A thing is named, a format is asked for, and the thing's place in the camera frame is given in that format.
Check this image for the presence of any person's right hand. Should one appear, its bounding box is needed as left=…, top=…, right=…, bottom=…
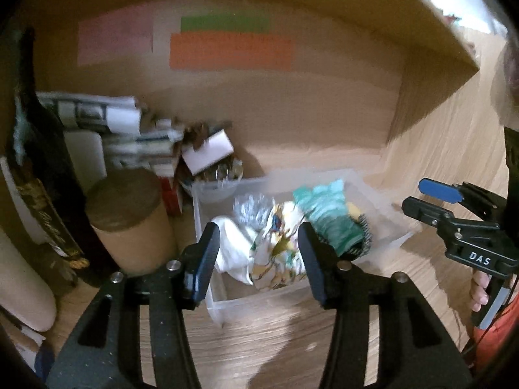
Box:
left=469, top=271, right=492, bottom=312

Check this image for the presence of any green sticky note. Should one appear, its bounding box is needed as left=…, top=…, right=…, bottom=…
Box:
left=180, top=15, right=272, bottom=33

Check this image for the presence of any orange sticky note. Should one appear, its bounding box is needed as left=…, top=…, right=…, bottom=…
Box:
left=169, top=32, right=295, bottom=70

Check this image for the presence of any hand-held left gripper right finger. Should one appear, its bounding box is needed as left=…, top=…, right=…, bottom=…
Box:
left=297, top=222, right=473, bottom=389

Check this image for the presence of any stack of newspapers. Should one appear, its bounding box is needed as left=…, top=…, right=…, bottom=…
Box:
left=36, top=91, right=191, bottom=171

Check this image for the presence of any floral cloth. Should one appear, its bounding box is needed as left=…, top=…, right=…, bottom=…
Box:
left=247, top=200, right=309, bottom=290

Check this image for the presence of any white flat box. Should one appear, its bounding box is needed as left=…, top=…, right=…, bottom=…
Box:
left=65, top=130, right=108, bottom=189

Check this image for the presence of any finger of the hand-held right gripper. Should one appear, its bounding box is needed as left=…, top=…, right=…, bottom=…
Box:
left=419, top=177, right=507, bottom=221
left=401, top=196, right=499, bottom=248

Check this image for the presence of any red box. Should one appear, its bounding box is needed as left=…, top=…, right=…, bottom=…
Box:
left=160, top=174, right=183, bottom=215

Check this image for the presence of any clear cup with small items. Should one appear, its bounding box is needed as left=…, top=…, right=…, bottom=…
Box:
left=182, top=162, right=244, bottom=203

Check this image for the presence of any person's orange garment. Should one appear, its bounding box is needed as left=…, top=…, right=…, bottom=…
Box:
left=472, top=292, right=519, bottom=357

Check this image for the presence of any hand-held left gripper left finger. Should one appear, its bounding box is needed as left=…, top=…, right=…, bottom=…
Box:
left=46, top=222, right=222, bottom=389

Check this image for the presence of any beige rounded object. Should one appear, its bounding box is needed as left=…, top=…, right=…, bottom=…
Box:
left=0, top=227, right=57, bottom=333

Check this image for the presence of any dark wine bottle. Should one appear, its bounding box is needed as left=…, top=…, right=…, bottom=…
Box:
left=6, top=28, right=118, bottom=288

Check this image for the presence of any pink sticky note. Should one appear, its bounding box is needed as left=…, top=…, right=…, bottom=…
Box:
left=78, top=6, right=155, bottom=65

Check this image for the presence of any cardboard tube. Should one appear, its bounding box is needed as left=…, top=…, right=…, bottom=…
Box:
left=85, top=169, right=177, bottom=276

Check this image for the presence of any white cloth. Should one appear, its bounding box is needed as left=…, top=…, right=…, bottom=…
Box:
left=211, top=216, right=260, bottom=284

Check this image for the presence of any green cloth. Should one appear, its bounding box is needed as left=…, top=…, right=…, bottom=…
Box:
left=293, top=180, right=363, bottom=258

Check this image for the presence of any small white brown box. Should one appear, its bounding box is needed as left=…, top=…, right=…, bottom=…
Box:
left=180, top=127, right=236, bottom=175

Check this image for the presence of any clear plastic storage box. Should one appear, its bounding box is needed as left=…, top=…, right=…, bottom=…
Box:
left=190, top=169, right=414, bottom=327

